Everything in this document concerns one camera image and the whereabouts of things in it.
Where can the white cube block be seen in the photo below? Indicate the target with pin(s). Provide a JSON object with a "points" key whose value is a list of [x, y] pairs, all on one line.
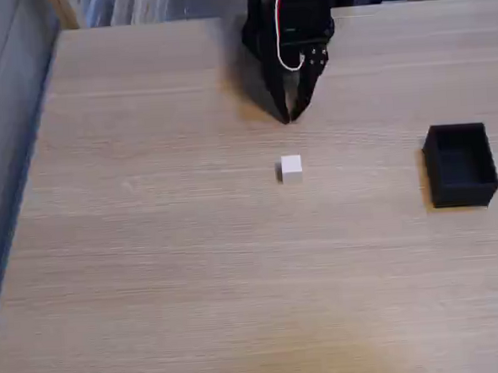
{"points": [[292, 168]]}

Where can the black open box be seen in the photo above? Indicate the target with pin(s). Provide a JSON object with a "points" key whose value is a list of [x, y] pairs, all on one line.
{"points": [[461, 169]]}

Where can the light wooden slat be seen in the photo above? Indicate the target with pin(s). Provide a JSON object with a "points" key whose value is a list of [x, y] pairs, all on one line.
{"points": [[66, 11]]}

